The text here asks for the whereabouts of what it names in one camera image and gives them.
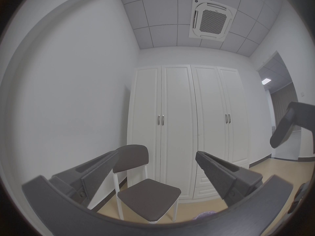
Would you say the white ceiling air conditioner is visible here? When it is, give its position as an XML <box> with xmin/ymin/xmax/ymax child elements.
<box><xmin>189</xmin><ymin>0</ymin><xmax>237</xmax><ymax>43</ymax></box>

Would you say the purple plastic bag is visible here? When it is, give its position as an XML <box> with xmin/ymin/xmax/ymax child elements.
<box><xmin>193</xmin><ymin>210</ymin><xmax>218</xmax><ymax>221</ymax></box>

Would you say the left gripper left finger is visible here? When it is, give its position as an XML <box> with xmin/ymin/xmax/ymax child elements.
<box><xmin>49</xmin><ymin>150</ymin><xmax>120</xmax><ymax>208</ymax></box>

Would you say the white chair dark grey seat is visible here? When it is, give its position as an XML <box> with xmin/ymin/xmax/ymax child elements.
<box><xmin>112</xmin><ymin>145</ymin><xmax>182</xmax><ymax>224</ymax></box>

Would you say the white wardrobe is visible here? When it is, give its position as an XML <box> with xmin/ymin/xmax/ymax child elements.
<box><xmin>127</xmin><ymin>64</ymin><xmax>250</xmax><ymax>203</ymax></box>

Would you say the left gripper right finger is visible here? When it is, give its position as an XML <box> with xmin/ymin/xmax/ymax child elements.
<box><xmin>195</xmin><ymin>151</ymin><xmax>263</xmax><ymax>208</ymax></box>

